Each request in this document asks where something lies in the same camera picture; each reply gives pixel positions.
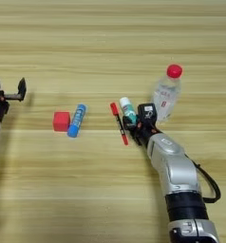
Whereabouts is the blue glue stick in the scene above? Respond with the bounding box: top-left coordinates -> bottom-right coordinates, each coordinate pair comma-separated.
66,103 -> 87,139

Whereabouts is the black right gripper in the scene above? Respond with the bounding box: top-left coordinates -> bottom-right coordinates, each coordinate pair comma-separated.
122,114 -> 161,147

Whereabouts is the red marker pen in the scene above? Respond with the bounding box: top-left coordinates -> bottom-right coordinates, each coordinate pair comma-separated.
109,102 -> 130,147

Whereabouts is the white and green glue stick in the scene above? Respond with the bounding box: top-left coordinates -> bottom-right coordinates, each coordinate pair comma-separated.
119,96 -> 139,126

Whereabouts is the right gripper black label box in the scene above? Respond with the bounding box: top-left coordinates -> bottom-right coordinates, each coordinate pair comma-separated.
137,103 -> 158,123

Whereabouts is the clear bottle with red cap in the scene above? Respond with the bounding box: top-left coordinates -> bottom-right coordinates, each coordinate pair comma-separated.
150,64 -> 184,124

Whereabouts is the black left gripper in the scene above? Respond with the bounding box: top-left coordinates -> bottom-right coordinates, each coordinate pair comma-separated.
0,77 -> 28,123

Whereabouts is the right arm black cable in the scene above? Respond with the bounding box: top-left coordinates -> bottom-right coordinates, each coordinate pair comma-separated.
183,154 -> 222,204

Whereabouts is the red cube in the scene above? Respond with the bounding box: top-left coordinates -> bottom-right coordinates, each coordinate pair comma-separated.
52,110 -> 72,133

